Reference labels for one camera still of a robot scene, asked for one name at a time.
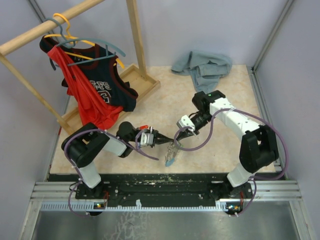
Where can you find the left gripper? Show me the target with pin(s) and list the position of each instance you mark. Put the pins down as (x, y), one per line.
(159, 138)

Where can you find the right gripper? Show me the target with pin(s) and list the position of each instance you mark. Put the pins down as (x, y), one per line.
(183, 134)

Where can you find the key with red tag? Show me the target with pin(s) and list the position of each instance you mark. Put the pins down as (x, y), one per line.
(144, 127)

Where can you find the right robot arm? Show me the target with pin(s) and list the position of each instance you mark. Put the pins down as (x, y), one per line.
(258, 147)

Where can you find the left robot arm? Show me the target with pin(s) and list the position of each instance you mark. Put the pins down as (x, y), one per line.
(82, 147)

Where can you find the light blue denim cloth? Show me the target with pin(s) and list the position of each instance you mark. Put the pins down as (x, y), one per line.
(204, 68)

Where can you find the red shirt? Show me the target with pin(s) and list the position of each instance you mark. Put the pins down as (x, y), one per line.
(91, 106)

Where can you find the navy basketball jersey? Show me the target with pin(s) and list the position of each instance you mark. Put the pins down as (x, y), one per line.
(103, 75)

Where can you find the yellow clothes hanger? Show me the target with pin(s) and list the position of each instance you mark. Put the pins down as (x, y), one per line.
(68, 35)

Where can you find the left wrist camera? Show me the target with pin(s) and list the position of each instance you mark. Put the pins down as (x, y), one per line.
(146, 139)

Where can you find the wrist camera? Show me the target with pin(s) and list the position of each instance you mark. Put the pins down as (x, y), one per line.
(146, 139)
(186, 124)

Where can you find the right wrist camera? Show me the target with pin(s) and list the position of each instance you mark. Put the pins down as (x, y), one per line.
(186, 124)

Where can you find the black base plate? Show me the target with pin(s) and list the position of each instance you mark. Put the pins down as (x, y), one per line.
(166, 201)

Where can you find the white cable duct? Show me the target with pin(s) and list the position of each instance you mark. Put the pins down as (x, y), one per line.
(94, 207)

